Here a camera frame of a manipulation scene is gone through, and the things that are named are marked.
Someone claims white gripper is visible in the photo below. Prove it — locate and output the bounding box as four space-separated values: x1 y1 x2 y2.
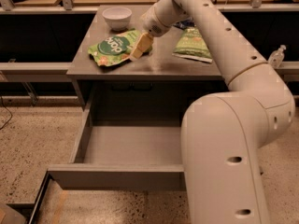
129 5 170 61

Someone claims grey drawer cabinet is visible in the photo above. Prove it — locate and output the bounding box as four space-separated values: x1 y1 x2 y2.
67 6 222 105

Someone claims clear sanitizer pump bottle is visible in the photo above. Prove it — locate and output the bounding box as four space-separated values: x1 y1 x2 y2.
268 45 286 68

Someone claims black floor cable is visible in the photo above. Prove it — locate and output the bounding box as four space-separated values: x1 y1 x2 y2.
0 96 13 131

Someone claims open grey top drawer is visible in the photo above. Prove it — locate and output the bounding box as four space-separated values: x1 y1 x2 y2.
48 95 185 190

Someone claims green rice chip bag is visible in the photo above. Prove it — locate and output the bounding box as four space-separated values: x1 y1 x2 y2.
88 29 142 67

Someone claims white ceramic bowl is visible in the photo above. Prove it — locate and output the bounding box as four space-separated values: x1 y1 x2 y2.
102 7 132 31

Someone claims green jalapeno chip bag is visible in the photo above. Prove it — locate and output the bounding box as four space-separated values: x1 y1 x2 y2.
173 27 212 63

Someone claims grey metal rail frame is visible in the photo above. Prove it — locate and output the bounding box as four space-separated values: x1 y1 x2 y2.
0 3 299 109

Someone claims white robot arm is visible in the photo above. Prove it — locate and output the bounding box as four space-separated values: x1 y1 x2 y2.
130 0 295 224

